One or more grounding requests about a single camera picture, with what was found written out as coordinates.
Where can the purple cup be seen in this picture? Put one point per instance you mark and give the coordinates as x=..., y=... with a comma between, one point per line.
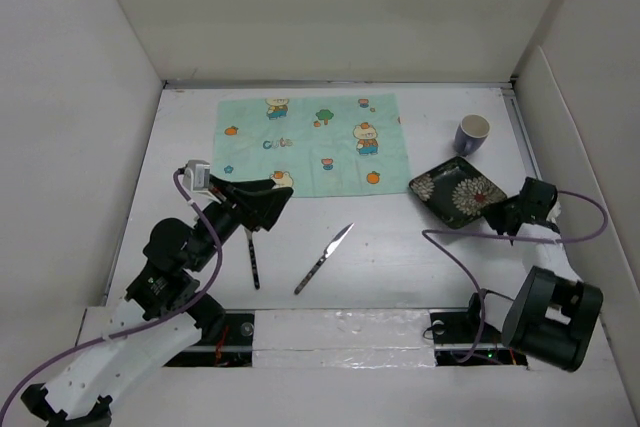
x=470, y=135

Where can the green cartoon print cloth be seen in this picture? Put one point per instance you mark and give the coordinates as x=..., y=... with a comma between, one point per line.
x=334, y=146

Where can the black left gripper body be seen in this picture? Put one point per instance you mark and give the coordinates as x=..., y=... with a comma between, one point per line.
x=226, y=216

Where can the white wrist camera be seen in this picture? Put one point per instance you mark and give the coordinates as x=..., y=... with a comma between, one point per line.
x=554, y=213
x=196, y=177

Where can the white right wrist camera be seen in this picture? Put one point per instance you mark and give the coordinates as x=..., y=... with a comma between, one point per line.
x=554, y=213

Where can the silver fork with patterned handle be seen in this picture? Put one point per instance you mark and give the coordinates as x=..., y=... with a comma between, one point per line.
x=253, y=259

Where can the knife with patterned handle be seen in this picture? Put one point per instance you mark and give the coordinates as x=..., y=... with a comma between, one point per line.
x=328, y=251

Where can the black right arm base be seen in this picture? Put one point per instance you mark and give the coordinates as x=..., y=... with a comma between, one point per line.
x=453, y=331

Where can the black floral rectangular plate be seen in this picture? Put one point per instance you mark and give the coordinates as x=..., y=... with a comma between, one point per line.
x=456, y=192

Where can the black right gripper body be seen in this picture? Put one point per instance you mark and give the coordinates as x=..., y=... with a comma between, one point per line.
x=498, y=211

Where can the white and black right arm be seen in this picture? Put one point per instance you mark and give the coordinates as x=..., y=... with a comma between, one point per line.
x=552, y=317

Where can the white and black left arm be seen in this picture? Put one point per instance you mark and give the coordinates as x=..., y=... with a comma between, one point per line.
x=164, y=310

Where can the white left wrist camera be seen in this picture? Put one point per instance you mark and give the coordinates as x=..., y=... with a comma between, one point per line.
x=196, y=177

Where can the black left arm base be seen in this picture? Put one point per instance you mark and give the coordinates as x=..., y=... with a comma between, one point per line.
x=232, y=347

